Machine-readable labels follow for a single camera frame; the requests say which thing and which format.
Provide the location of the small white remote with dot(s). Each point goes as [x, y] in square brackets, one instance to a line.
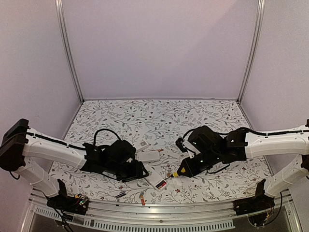
[154, 178]

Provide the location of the left aluminium frame post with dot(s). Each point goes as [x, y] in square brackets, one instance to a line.
[67, 49]

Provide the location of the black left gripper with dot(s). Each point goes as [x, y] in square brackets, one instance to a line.
[135, 175]

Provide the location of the yellow handled screwdriver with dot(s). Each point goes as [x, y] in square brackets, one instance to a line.
[171, 175]

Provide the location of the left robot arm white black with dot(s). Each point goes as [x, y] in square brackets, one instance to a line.
[21, 144]

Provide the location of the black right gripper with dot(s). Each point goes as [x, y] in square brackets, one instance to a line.
[184, 165]

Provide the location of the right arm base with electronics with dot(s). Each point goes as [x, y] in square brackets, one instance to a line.
[260, 205]

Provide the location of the white remote control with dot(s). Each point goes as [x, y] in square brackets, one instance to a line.
[148, 156]

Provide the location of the floral patterned table mat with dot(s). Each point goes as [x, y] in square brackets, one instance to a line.
[160, 123]

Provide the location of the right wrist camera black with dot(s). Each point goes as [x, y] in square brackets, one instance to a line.
[180, 144]

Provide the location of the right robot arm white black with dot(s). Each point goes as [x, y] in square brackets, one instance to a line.
[244, 143]

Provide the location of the right aluminium frame post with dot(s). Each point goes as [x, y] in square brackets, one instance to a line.
[254, 45]

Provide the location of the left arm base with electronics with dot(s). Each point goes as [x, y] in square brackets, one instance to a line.
[77, 204]

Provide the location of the long white remote with buttons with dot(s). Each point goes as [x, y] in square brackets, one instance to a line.
[144, 144]

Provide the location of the aluminium frame post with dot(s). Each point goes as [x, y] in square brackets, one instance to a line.
[254, 45]
[67, 49]

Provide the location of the white battery cover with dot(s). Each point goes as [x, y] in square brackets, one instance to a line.
[176, 182]

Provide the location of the red purple batteries in remote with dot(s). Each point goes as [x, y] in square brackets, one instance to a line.
[160, 185]

